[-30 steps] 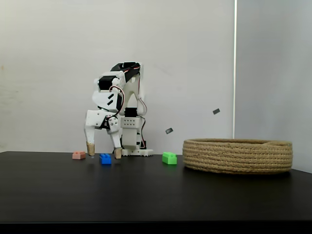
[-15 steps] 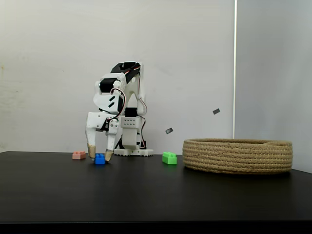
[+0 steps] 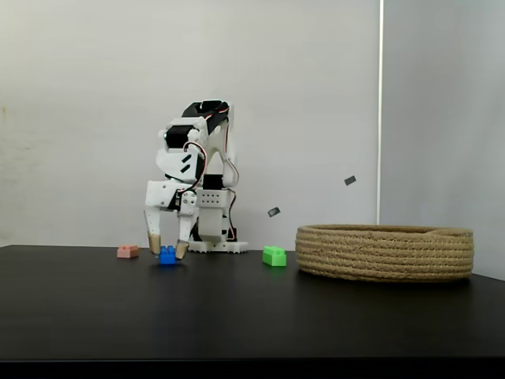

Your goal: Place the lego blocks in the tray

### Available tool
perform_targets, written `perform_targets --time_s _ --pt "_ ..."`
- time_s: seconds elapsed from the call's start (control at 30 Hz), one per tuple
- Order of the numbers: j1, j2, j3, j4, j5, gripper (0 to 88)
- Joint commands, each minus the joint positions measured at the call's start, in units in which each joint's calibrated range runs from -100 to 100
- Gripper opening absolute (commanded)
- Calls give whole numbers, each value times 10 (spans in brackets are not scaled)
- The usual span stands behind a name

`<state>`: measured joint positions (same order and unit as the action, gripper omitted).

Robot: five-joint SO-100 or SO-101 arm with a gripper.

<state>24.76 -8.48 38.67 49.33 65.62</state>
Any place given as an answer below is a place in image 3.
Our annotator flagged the blue lego block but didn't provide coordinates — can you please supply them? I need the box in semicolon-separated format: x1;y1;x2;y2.
158;245;178;267

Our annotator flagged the pink lego block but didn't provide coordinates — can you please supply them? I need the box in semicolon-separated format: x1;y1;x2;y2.
117;244;143;260

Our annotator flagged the green lego block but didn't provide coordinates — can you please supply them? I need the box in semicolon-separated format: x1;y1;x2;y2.
262;245;288;268

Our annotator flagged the red black wrist cable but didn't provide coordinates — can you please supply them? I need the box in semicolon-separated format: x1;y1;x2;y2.
182;141;208;195

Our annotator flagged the woven rope basket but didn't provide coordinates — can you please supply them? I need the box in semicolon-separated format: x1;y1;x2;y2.
294;223;475;283

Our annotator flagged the white vertical wall strip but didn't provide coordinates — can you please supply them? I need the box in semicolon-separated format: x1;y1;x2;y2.
376;0;386;226

